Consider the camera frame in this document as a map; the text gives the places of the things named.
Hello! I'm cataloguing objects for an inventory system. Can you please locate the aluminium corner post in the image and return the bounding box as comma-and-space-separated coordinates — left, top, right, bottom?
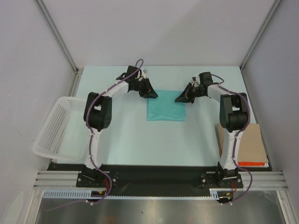
34, 0, 83, 97
239, 0, 283, 71

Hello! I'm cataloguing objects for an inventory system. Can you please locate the white slotted cable duct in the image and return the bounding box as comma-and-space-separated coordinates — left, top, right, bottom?
43, 189, 232, 200

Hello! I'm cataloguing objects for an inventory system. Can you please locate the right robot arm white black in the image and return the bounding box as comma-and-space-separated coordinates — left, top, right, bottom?
175, 72, 251, 189

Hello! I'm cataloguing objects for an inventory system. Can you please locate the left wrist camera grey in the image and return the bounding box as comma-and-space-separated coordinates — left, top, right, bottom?
136, 69, 148, 82

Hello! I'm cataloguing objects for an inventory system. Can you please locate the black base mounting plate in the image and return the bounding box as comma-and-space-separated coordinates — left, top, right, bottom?
47, 162, 272, 197

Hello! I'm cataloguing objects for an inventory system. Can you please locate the teal green t shirt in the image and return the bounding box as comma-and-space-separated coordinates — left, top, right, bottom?
147, 90, 186, 121

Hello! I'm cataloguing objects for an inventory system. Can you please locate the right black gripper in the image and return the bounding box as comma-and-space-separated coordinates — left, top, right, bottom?
175, 83, 205, 104

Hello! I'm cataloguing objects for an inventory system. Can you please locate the folded beige t shirt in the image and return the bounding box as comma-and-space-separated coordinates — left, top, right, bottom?
216, 123, 264, 164

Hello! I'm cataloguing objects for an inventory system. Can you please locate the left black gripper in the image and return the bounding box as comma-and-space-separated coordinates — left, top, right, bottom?
133, 78, 157, 99

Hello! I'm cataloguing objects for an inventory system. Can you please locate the left aluminium corner post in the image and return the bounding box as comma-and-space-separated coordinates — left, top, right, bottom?
34, 0, 83, 97

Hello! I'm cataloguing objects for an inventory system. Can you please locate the right aluminium corner post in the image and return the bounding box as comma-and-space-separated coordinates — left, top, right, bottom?
239, 0, 283, 71

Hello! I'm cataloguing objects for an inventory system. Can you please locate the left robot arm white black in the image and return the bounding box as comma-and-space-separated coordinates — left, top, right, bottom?
82, 66, 158, 187

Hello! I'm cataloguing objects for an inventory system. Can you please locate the white plastic laundry basket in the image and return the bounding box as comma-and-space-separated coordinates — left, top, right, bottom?
32, 97, 90, 162

